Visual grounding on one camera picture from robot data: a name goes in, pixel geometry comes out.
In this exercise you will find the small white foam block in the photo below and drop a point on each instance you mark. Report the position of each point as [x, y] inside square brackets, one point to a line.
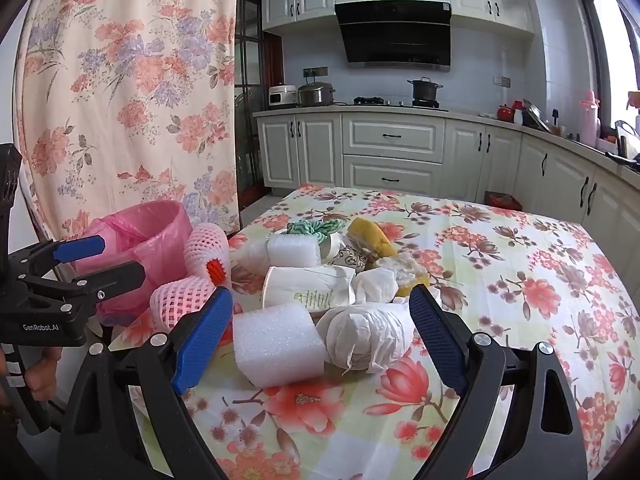
[295, 251]

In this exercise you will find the dark wooden glass door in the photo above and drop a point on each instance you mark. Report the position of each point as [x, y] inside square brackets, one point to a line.
[250, 85]

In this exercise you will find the silver pressure cooker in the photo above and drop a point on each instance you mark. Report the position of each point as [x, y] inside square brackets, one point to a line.
[316, 95]

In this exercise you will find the steel pan lid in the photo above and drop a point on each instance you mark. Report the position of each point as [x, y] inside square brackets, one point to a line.
[534, 112]

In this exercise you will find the large white tissue wad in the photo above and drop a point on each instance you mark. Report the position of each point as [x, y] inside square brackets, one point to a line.
[370, 332]

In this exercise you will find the pink foam fruit net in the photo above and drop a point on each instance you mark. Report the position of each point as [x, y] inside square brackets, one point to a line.
[175, 300]

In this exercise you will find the pink lined trash bin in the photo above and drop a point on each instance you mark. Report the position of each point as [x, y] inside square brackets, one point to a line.
[150, 240]

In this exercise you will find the green white striped cloth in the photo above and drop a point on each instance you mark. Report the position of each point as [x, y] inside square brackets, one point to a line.
[320, 227]

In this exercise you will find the pink thermos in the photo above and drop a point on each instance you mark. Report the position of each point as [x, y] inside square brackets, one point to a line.
[590, 120]

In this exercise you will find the white rice cooker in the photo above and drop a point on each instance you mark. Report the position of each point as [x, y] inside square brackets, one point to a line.
[282, 97]

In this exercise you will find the floral curtain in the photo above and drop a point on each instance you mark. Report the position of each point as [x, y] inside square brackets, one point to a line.
[125, 85]

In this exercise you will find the black cooking pot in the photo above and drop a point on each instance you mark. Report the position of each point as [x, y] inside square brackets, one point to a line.
[425, 91]

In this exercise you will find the dark double wall socket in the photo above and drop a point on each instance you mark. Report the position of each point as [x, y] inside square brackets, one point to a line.
[315, 71]

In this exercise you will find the black range hood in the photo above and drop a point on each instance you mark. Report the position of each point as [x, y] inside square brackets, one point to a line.
[395, 35]

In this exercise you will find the dark sink fixture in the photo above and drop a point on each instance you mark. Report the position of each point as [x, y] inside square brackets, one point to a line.
[625, 152]

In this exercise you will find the paper cup dark floral print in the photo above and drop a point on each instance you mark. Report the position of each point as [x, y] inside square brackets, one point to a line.
[342, 255]

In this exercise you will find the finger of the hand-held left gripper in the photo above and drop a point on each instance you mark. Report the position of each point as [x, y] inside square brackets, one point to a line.
[80, 249]
[105, 282]

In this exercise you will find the kitchen window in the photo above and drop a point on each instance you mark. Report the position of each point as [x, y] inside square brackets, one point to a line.
[615, 50]

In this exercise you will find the yellow sponge with white top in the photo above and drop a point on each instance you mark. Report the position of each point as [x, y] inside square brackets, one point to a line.
[400, 266]

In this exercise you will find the red kettle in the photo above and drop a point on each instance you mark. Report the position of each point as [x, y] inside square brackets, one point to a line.
[505, 112]

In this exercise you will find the floral tablecloth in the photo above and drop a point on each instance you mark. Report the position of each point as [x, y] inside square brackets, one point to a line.
[500, 270]

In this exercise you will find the white paper cup green print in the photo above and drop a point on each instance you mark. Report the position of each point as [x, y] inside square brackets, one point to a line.
[295, 285]

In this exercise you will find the red floor bin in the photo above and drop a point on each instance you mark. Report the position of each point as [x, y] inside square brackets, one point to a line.
[502, 200]

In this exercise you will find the pink foam net orange inside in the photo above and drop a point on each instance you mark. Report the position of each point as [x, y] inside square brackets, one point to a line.
[205, 245]

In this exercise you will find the large white foam block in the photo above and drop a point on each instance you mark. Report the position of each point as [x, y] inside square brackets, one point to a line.
[277, 345]

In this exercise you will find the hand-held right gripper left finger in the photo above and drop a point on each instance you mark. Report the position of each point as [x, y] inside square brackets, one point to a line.
[200, 345]

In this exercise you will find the white lower kitchen cabinets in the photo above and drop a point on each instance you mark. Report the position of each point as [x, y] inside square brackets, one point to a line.
[395, 135]

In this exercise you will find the small white jar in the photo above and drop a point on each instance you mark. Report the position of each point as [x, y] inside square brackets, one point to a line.
[518, 117]

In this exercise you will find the person's left hand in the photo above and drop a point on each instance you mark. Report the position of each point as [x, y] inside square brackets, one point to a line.
[42, 375]

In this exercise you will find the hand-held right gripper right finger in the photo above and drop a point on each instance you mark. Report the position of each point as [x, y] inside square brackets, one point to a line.
[435, 340]

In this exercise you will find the black gas stove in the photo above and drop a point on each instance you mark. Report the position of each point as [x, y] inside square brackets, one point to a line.
[370, 100]

